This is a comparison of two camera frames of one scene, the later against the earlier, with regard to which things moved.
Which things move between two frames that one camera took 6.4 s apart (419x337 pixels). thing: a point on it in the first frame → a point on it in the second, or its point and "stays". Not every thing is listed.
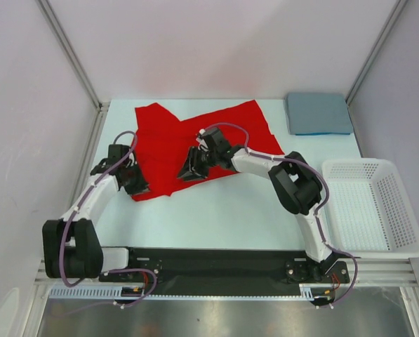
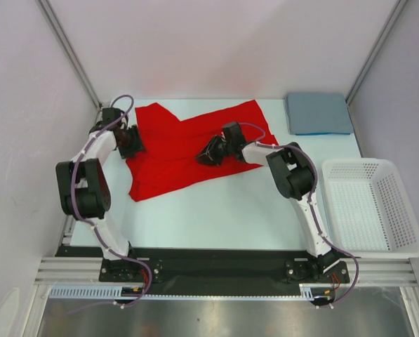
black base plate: x=226 y=268 stays
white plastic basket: x=368 y=213 stays
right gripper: x=193 y=163 → x=215 y=159
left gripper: x=142 y=185 → x=137 y=145
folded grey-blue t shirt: x=317 y=112 stays
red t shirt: x=162 y=141 stays
